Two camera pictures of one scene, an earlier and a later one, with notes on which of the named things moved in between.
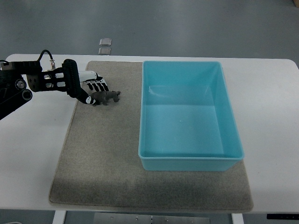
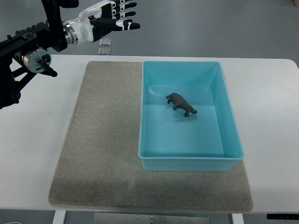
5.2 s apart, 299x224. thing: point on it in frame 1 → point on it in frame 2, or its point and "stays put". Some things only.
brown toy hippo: (103, 96) → (178, 101)
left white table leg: (59, 217) stays put
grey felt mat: (98, 163) stays put
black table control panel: (282, 216) stays put
